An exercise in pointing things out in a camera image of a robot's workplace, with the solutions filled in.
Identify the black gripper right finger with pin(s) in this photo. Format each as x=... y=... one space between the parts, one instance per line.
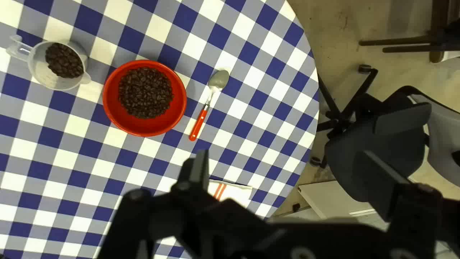
x=382 y=178

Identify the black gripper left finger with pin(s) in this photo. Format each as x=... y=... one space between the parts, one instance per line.
x=194 y=176

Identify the clear plastic measuring jar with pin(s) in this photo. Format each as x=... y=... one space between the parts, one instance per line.
x=55 y=65

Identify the red bowl with beans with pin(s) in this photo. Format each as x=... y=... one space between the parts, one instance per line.
x=144 y=98

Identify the white towel with orange stripes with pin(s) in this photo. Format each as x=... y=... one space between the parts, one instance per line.
x=223 y=191

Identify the black office chair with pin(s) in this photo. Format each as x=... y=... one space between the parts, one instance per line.
x=397 y=130

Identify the blue white checkered tablecloth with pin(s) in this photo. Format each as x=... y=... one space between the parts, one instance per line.
x=65 y=166

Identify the red-handled metal spoon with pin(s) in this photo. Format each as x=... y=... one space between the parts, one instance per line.
x=217 y=83

